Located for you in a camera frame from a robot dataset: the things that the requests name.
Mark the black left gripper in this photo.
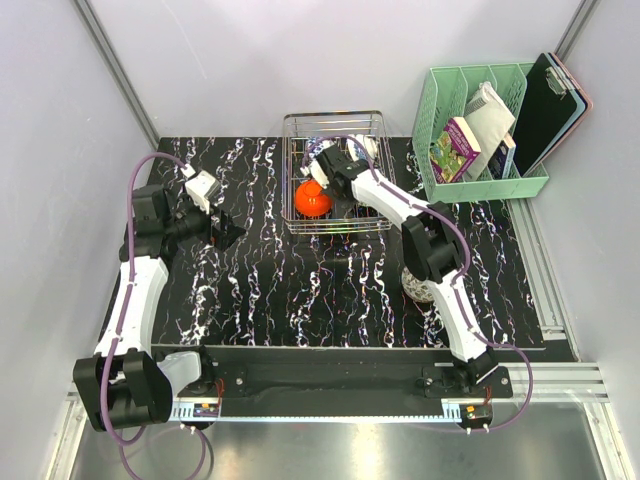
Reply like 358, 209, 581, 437
164, 193, 245, 251

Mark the orange glossy bowl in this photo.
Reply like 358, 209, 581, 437
294, 179, 333, 218

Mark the chrome wire dish rack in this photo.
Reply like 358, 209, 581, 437
281, 110, 395, 235

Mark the blue white patterned bowl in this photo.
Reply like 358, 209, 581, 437
346, 134, 378, 161

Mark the grey leaf patterned bowl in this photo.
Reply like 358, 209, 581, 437
401, 267, 434, 303

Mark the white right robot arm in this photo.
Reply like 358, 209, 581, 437
309, 141, 497, 397

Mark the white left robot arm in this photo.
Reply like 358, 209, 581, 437
73, 172, 245, 433

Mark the black marble pattern mat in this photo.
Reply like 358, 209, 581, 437
152, 137, 544, 350

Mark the purple green book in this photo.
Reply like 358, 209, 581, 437
429, 116, 481, 184

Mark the green plastic file organizer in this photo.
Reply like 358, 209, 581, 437
412, 62, 549, 203

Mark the dark blue book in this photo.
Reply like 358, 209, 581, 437
488, 133, 516, 180

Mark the white padded envelope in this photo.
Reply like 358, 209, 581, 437
464, 81, 516, 182

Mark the black clipboard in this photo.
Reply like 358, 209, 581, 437
513, 52, 571, 177

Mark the pink blue clipboards stack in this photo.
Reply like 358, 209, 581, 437
540, 52, 593, 160

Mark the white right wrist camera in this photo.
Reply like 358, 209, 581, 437
300, 159, 329, 188

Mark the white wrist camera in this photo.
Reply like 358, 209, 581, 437
185, 170, 221, 214
300, 159, 329, 188

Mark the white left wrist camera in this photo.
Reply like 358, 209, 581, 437
185, 170, 221, 214

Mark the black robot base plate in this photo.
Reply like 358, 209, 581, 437
197, 345, 514, 422

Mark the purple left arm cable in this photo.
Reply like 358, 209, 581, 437
98, 153, 216, 479

